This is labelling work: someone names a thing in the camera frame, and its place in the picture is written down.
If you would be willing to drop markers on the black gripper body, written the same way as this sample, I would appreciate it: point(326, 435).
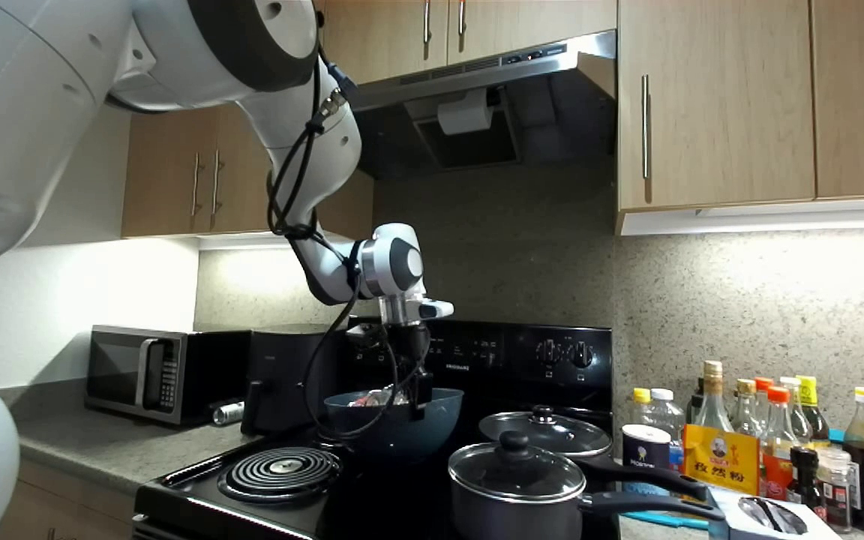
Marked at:
point(410, 344)

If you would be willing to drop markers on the blue bowl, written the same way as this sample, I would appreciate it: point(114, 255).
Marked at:
point(383, 435)

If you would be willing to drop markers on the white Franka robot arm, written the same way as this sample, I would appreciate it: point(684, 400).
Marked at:
point(44, 99)

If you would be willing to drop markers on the black electric stove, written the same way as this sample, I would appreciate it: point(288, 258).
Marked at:
point(510, 354)

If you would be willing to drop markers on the black countertop appliance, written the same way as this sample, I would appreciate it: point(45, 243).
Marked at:
point(278, 386)

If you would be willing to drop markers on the glass pot lid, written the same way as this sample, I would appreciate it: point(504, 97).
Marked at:
point(548, 433)
point(518, 469)

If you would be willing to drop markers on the black coil burner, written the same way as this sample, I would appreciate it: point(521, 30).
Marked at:
point(283, 473)

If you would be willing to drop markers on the silver metal cylinder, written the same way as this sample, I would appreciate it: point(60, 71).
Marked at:
point(230, 413)

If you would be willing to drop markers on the small yellow-capped clear bottle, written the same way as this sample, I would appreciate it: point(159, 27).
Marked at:
point(639, 405)

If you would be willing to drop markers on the black jar with white lid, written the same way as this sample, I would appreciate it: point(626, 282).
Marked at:
point(647, 449)

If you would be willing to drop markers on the white hood light cover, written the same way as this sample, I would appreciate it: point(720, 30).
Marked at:
point(463, 112)

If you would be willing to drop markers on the white-capped clear bottle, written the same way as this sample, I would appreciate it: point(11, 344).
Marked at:
point(664, 416)

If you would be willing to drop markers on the steel range hood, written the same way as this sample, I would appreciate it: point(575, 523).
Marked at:
point(471, 75)

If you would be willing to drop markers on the teal flat object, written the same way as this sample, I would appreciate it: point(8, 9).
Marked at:
point(661, 525)

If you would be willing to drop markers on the black and silver microwave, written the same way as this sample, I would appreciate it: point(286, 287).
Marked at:
point(122, 370)

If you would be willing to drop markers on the tall gold-capped bottle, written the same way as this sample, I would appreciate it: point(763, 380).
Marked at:
point(714, 400)

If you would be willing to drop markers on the yellow printed box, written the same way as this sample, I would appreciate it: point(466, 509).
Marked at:
point(720, 457)

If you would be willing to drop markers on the yellow-capped pale bottle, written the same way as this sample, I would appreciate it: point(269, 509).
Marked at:
point(745, 405)

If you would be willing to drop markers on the orange-capped red-label bottle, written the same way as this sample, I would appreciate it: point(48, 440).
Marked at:
point(778, 446)

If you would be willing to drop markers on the wooden base cabinet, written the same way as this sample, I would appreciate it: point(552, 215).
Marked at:
point(60, 504)

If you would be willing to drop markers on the white toaster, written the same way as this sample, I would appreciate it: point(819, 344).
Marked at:
point(772, 514)

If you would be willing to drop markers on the green-capped dark bottle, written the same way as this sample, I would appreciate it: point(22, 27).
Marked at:
point(811, 408)

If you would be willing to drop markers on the small dark bottle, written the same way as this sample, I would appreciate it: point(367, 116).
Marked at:
point(804, 479)

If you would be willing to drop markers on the white and red jar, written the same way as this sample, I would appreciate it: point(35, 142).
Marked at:
point(834, 491)

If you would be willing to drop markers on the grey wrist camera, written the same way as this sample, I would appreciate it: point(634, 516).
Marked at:
point(440, 311)

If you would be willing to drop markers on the wooden wall cabinet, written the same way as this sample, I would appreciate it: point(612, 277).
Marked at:
point(743, 99)
point(167, 170)
point(524, 19)

